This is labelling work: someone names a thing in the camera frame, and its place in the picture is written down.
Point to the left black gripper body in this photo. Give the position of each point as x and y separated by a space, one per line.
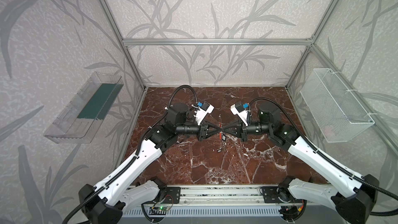
202 132

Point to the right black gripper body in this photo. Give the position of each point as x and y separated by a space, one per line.
243 132

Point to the metal keyring plate red handle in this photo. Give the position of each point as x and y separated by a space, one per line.
222 135

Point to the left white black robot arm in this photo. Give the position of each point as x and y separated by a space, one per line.
110 198

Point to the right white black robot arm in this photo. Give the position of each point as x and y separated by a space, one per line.
355 209

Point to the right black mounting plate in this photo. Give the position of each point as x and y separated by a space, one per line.
270 194

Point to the black mounting plate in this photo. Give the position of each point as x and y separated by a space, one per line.
168 195
270 194

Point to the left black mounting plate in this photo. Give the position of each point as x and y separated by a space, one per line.
168 195

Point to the right wiring bundle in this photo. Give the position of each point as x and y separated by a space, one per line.
292 210

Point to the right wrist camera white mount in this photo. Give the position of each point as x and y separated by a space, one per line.
241 110

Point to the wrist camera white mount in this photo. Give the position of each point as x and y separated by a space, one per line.
241 110
202 110

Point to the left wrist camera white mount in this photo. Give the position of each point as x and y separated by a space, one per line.
202 110

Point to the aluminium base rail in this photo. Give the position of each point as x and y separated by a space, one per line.
217 194

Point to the white wire mesh basket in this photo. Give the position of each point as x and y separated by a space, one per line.
338 113

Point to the left circuit board with wires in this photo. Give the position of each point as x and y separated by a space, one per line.
160 210

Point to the aluminium frame profiles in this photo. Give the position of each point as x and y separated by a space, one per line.
309 43

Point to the clear plastic wall bin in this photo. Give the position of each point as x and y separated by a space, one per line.
79 122

